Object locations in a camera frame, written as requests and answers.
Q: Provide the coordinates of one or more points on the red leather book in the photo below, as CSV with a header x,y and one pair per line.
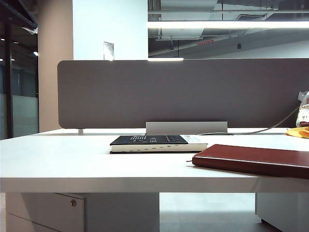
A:
x,y
253,157

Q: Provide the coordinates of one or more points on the black hardcover book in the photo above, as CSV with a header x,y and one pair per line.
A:
x,y
150,139

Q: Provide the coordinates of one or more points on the grey desk partition screen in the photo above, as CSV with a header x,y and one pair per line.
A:
x,y
169,96

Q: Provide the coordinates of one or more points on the short light strip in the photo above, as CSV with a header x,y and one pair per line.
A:
x,y
164,59

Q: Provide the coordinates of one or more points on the red ceiling sign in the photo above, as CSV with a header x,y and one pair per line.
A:
x,y
205,42

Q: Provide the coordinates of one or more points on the long ceiling light strip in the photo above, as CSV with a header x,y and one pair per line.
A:
x,y
217,24

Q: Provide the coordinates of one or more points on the ceiling air vent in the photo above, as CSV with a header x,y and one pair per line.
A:
x,y
250,17

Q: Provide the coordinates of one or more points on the white drawer cabinet with lock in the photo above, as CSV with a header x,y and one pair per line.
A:
x,y
48,212

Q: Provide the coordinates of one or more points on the yellow cloth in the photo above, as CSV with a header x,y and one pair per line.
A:
x,y
299,132

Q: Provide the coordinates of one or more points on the clear plastic snack bag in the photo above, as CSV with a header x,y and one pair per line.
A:
x,y
304,116

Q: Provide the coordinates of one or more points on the silver partition support bracket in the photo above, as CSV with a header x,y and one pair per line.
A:
x,y
81,131

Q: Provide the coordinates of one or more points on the silver wall plate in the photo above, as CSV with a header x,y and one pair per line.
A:
x,y
108,50

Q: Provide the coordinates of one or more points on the dark glass partition wall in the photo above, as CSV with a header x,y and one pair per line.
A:
x,y
23,84

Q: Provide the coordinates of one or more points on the white plain pedestal cabinet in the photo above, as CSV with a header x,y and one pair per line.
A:
x,y
285,207

